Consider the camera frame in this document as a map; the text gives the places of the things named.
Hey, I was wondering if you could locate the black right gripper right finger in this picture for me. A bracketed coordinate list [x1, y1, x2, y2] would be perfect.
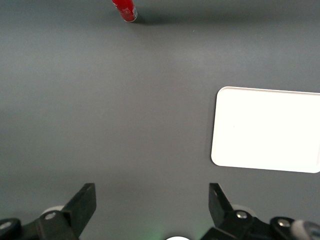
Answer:
[199, 182, 272, 240]

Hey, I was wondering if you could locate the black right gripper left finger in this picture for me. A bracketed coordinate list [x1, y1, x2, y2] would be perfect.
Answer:
[37, 182, 97, 240]

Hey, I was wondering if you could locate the red coke bottle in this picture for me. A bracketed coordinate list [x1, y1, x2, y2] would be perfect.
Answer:
[111, 0, 139, 23]

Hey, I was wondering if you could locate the white rectangular tray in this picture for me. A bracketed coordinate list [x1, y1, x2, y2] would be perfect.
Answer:
[210, 86, 320, 174]

